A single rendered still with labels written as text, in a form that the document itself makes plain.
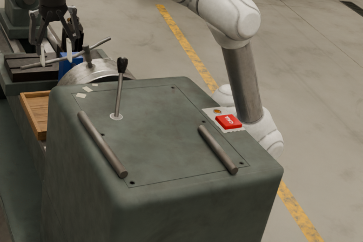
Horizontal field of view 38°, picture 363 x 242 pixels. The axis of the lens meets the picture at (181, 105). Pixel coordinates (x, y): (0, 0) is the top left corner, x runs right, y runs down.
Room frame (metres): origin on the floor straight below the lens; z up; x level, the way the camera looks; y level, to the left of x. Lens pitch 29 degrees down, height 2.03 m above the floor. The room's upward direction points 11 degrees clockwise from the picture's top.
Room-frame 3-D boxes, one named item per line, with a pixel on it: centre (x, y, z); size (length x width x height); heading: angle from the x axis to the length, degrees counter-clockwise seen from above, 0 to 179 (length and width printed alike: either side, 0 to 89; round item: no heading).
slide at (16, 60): (2.08, 0.58, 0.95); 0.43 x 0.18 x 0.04; 123
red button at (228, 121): (1.34, -0.15, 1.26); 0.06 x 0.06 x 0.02; 33
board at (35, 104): (1.83, 0.44, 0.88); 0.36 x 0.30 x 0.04; 123
